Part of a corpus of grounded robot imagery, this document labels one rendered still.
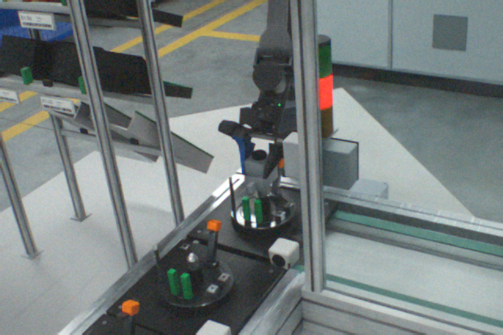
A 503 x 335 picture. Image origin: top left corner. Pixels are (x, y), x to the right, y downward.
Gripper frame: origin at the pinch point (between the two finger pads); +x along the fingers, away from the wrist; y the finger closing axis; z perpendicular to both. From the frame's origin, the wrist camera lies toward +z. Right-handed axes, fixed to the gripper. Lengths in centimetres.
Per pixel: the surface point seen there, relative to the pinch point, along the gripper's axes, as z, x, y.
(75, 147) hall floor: -186, -3, -223
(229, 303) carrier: 11.8, 27.0, 7.2
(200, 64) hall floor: -305, -95, -227
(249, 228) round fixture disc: -2.5, 13.7, 0.4
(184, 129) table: -55, -10, -56
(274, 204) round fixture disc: -9.8, 7.8, 1.3
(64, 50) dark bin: 25.7, -11.2, -32.9
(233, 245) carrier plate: -0.1, 17.8, -1.1
